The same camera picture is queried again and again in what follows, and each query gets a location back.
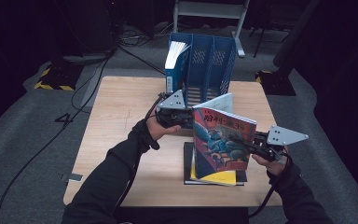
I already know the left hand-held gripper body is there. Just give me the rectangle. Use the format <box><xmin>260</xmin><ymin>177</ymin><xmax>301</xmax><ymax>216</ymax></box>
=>
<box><xmin>154</xmin><ymin>89</ymin><xmax>194</xmax><ymax>129</ymax></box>

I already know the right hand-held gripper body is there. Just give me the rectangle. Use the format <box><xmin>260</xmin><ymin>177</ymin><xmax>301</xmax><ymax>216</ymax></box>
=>
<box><xmin>255</xmin><ymin>124</ymin><xmax>310</xmax><ymax>162</ymax></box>

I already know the red and blue illustrated book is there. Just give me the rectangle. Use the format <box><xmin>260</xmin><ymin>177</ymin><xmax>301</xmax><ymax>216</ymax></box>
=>
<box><xmin>191</xmin><ymin>92</ymin><xmax>258</xmax><ymax>180</ymax></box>

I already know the yellow book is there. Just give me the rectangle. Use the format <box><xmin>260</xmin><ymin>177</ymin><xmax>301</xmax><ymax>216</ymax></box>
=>
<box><xmin>189</xmin><ymin>148</ymin><xmax>238</xmax><ymax>187</ymax></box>

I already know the blue landscape cover book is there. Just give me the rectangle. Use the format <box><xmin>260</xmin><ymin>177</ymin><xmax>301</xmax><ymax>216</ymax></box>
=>
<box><xmin>164</xmin><ymin>40</ymin><xmax>191</xmax><ymax>96</ymax></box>

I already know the black hardcover book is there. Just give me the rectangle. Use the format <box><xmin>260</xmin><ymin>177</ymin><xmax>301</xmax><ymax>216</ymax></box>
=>
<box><xmin>183</xmin><ymin>141</ymin><xmax>248</xmax><ymax>187</ymax></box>

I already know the blue plastic file rack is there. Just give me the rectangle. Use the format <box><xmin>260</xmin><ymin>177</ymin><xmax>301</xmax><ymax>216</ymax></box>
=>
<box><xmin>164</xmin><ymin>32</ymin><xmax>238</xmax><ymax>129</ymax></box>

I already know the person's left hand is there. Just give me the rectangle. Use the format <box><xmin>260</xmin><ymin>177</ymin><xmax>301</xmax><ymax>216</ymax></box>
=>
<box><xmin>145</xmin><ymin>117</ymin><xmax>182</xmax><ymax>143</ymax></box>

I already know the person's right hand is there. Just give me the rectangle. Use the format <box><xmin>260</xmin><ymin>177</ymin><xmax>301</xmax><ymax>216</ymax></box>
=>
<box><xmin>251</xmin><ymin>148</ymin><xmax>290</xmax><ymax>177</ymax></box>

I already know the black yellow striped stand base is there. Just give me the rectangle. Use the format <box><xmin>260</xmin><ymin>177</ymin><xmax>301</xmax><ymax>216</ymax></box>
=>
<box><xmin>255</xmin><ymin>69</ymin><xmax>296</xmax><ymax>97</ymax></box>
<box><xmin>33</xmin><ymin>63</ymin><xmax>85</xmax><ymax>91</ymax></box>

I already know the grey metal floor bar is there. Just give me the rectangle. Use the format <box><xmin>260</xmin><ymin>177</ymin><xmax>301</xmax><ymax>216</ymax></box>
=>
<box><xmin>80</xmin><ymin>63</ymin><xmax>107</xmax><ymax>108</ymax></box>

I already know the thin black stand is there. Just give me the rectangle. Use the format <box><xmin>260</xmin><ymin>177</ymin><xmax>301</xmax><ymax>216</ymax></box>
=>
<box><xmin>253</xmin><ymin>18</ymin><xmax>293</xmax><ymax>59</ymax></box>

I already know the grey flat stand base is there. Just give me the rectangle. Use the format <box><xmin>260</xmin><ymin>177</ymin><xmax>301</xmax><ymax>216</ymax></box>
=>
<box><xmin>62</xmin><ymin>53</ymin><xmax>113</xmax><ymax>64</ymax></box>

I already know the black equipment case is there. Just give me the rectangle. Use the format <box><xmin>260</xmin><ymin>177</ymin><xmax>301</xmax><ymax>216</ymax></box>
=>
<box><xmin>83</xmin><ymin>0</ymin><xmax>119</xmax><ymax>53</ymax></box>

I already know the dark slanted pole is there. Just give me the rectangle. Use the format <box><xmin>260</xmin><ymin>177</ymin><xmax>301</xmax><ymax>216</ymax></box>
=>
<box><xmin>272</xmin><ymin>0</ymin><xmax>321</xmax><ymax>68</ymax></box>

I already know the small grey tag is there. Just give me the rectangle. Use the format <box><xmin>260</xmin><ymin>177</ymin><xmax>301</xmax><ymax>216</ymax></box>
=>
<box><xmin>60</xmin><ymin>172</ymin><xmax>84</xmax><ymax>183</ymax></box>

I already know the left hand-held gripper cable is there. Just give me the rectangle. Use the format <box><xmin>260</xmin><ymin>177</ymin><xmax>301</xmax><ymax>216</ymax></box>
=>
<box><xmin>115</xmin><ymin>94</ymin><xmax>166</xmax><ymax>208</ymax></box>

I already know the hand-held gripper cable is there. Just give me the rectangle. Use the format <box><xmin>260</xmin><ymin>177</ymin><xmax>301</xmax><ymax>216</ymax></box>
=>
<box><xmin>247</xmin><ymin>153</ymin><xmax>294</xmax><ymax>218</ymax></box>
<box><xmin>115</xmin><ymin>94</ymin><xmax>166</xmax><ymax>208</ymax></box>

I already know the right hand-held gripper cable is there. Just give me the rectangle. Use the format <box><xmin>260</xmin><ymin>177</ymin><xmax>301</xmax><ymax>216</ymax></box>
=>
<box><xmin>247</xmin><ymin>153</ymin><xmax>294</xmax><ymax>218</ymax></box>

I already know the straight black floor cable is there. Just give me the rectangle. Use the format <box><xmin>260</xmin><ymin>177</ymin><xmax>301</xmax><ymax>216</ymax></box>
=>
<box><xmin>117</xmin><ymin>45</ymin><xmax>166</xmax><ymax>77</ymax></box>

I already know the tangle of black cables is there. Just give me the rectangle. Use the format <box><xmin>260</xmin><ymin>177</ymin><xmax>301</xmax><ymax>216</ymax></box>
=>
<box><xmin>117</xmin><ymin>21</ymin><xmax>175</xmax><ymax>48</ymax></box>

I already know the grey metal stand frame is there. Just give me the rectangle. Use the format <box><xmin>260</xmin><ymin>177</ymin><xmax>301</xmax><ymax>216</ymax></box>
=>
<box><xmin>172</xmin><ymin>0</ymin><xmax>251</xmax><ymax>59</ymax></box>

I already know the looped black floor cable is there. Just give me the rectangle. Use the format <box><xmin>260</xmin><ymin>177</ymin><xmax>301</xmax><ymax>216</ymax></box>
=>
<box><xmin>70</xmin><ymin>57</ymin><xmax>111</xmax><ymax>115</ymax></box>

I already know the long black floor cable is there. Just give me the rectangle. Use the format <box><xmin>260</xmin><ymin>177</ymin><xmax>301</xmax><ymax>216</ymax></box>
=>
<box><xmin>0</xmin><ymin>105</ymin><xmax>87</xmax><ymax>224</ymax></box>

